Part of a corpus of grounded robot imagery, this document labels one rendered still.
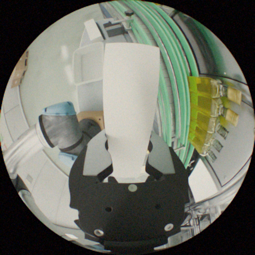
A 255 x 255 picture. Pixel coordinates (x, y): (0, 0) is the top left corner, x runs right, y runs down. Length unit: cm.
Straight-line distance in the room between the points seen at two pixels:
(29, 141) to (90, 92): 39
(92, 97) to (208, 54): 65
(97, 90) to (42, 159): 333
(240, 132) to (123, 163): 42
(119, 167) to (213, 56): 53
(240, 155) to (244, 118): 14
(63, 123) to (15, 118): 342
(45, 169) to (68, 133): 336
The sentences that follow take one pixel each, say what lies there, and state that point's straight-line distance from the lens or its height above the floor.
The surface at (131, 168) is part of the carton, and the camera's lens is 17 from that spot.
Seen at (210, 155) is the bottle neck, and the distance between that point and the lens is 36.
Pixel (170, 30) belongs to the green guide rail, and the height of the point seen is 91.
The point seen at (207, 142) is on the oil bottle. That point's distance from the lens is 33.
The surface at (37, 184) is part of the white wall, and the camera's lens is 352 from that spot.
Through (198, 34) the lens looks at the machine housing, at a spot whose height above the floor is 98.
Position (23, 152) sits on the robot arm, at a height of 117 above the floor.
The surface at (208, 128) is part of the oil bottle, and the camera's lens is 30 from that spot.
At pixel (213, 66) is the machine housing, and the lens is 46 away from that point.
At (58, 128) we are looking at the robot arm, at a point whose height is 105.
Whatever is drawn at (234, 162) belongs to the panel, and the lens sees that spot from 47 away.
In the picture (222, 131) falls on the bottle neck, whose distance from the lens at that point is 29.
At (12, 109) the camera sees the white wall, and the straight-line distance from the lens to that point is 372.
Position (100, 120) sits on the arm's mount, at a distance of 42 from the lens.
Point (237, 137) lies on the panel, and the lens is 42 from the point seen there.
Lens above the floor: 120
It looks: 61 degrees down
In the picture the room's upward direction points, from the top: 177 degrees clockwise
